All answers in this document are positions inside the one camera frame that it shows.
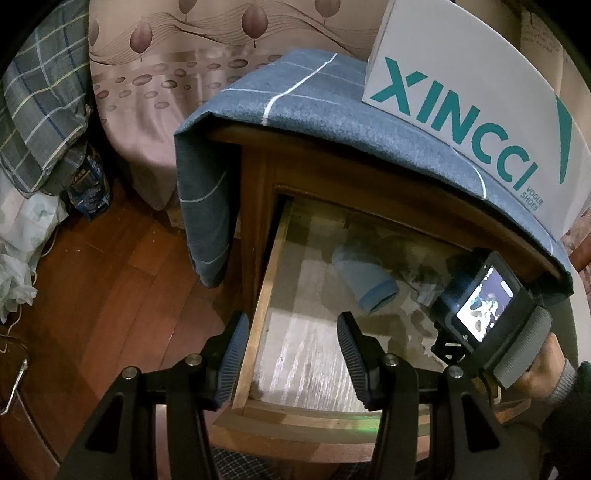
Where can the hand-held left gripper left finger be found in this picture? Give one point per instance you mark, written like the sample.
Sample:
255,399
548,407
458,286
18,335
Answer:
233,355

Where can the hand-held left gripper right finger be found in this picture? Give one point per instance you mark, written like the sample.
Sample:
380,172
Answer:
353,355

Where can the wooden drawer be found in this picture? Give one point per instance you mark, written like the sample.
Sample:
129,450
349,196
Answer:
263,295

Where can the small white cloth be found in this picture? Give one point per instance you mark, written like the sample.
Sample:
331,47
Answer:
422,288

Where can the person's right forearm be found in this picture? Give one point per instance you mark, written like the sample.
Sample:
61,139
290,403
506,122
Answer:
572,415

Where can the white drawer liner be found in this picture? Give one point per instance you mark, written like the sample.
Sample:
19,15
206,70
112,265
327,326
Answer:
304,350

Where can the person's right hand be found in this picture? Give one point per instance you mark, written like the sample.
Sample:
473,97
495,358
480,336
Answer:
540,374

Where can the light blue rolled sock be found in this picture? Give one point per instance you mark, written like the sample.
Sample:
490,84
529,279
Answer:
364,281

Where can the plaid floor mat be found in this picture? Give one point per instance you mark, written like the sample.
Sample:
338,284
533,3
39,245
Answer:
240,464

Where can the pink floral cloth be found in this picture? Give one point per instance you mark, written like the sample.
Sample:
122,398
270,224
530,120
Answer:
582,240

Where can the wooden nightstand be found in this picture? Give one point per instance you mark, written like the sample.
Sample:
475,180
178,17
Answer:
258,184

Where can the clear container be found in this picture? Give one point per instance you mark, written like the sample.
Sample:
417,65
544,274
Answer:
18,369

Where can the blue packet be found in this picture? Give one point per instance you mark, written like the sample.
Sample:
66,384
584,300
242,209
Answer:
87,184

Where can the blue-grey checked cloth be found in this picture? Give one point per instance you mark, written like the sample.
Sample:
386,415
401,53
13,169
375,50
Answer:
323,120

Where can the leaf printed bedsheet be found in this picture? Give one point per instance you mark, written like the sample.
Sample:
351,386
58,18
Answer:
152,120

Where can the white shoe box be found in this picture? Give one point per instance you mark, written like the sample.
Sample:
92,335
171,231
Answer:
461,60

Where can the paper note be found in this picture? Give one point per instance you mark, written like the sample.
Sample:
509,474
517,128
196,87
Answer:
538,32

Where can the plaid pillow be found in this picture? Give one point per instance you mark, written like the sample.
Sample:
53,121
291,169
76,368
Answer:
41,101

